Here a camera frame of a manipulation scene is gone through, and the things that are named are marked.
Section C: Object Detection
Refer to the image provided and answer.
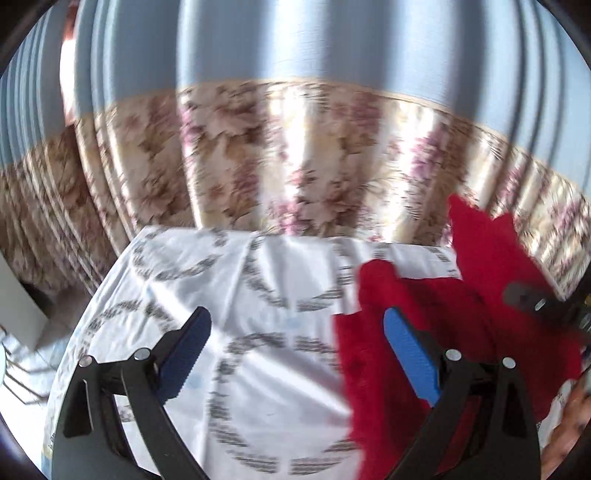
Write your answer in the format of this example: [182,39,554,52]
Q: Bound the white panel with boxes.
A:
[0,256,49,352]

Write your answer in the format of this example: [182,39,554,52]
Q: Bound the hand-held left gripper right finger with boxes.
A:
[384,307,541,480]

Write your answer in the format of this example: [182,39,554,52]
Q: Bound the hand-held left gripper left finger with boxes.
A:
[51,307,213,480]

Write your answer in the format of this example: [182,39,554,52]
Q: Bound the floral and blue curtain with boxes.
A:
[0,0,591,301]

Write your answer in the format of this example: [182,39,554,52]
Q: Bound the person's right hand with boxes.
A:
[540,369,591,480]

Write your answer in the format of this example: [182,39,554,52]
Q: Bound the white patterned tablecloth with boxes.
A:
[44,225,462,480]

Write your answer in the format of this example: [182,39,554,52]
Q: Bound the red knit sweater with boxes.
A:
[333,194,585,480]

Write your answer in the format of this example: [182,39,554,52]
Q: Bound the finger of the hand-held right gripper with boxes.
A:
[503,281,591,344]

